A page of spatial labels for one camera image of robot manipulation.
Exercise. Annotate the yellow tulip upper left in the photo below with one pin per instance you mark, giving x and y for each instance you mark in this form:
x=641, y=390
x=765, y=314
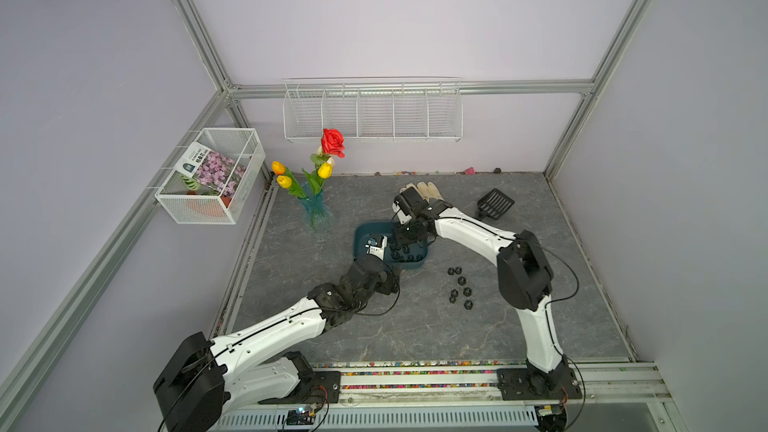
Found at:
x=278, y=168

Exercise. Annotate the black slotted plastic scoop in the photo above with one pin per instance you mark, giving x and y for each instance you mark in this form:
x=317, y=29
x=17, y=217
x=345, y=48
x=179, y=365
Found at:
x=493, y=205

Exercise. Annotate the red artificial rose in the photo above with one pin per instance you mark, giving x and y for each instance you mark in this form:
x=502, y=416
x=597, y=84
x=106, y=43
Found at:
x=332, y=143

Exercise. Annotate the white wire side basket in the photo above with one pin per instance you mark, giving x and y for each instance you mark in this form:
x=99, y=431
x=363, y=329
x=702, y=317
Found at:
x=186, y=207

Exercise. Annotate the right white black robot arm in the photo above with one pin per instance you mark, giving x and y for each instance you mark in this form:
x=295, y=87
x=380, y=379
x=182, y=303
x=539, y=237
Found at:
x=523, y=271

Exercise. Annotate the white wire wall shelf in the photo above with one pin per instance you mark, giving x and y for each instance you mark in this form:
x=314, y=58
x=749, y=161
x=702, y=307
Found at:
x=377, y=109

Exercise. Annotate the aluminium front rail frame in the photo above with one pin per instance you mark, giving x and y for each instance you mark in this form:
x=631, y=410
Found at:
x=460, y=395

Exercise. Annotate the beige work glove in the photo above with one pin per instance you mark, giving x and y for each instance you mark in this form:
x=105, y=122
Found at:
x=428, y=191

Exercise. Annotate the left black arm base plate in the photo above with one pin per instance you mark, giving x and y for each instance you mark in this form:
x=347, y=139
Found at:
x=314, y=386

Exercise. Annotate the teal plastic storage box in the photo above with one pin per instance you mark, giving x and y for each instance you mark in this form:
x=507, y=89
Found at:
x=385, y=228

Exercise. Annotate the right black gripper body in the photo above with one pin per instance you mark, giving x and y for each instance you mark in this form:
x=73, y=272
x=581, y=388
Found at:
x=410, y=230

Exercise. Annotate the teal glass flower vase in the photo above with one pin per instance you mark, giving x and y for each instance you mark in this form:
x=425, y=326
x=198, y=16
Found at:
x=318, y=215

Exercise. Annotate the yellow tulip lower left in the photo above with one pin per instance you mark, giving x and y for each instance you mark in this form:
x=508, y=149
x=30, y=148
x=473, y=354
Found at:
x=285, y=181

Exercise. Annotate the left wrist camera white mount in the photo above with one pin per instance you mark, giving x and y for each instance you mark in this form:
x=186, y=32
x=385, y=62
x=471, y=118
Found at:
x=376, y=245

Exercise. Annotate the purple flower seed packet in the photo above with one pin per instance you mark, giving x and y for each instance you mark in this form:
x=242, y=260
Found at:
x=201, y=167

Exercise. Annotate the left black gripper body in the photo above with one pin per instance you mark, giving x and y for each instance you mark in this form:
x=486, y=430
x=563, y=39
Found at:
x=385, y=283

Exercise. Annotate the yellow tulip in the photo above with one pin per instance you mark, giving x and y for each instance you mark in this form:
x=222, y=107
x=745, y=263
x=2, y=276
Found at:
x=325, y=171
x=285, y=181
x=278, y=168

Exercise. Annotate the yellow tulip right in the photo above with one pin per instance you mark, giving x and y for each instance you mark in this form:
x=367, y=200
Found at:
x=325, y=171

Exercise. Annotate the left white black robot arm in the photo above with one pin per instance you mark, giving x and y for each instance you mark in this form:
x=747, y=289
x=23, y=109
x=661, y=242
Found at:
x=206, y=378

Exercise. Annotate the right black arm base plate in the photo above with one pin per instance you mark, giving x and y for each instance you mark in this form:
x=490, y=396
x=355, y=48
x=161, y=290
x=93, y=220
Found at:
x=531, y=384

